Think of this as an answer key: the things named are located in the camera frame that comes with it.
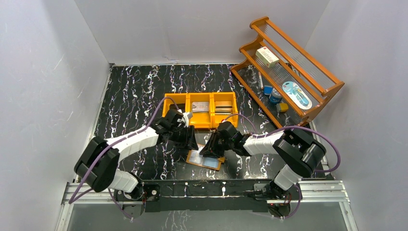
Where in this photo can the blue packaged cutter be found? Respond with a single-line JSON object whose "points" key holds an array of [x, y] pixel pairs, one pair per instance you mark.
{"points": [[296, 94]]}

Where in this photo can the yellow grey sharpener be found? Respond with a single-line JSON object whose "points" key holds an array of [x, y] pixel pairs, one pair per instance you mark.
{"points": [[282, 107]]}

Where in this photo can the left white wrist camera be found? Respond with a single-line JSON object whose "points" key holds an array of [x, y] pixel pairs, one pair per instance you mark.
{"points": [[187, 116]]}

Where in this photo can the white red box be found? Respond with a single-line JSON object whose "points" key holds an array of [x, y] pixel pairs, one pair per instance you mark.
{"points": [[268, 58]]}

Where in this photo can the orange card holder wallet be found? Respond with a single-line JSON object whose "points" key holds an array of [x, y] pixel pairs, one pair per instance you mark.
{"points": [[194, 158]]}

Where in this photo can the silver card stack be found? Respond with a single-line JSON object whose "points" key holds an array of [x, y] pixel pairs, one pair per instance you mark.
{"points": [[200, 107]]}

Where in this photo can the orange card stack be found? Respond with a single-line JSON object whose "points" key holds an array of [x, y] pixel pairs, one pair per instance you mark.
{"points": [[223, 107]]}

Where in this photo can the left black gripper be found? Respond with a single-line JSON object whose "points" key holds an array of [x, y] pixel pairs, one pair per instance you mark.
{"points": [[180, 134]]}

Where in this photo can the orange three-compartment bin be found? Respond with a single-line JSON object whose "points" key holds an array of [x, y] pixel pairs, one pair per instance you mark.
{"points": [[183, 101]]}

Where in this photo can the white pen marker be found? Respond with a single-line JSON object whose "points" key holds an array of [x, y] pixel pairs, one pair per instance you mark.
{"points": [[260, 81]]}

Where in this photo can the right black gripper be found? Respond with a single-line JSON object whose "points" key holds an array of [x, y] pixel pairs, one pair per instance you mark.
{"points": [[218, 143]]}

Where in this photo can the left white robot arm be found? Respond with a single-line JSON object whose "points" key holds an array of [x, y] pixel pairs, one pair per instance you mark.
{"points": [[98, 163]]}

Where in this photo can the blue eraser block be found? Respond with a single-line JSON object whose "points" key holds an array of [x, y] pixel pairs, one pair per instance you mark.
{"points": [[267, 90]]}

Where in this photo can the orange wooden shelf rack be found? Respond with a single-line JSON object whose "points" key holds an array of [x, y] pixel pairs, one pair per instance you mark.
{"points": [[295, 65]]}

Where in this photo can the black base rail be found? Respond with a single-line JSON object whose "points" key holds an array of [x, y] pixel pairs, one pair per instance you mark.
{"points": [[214, 195]]}

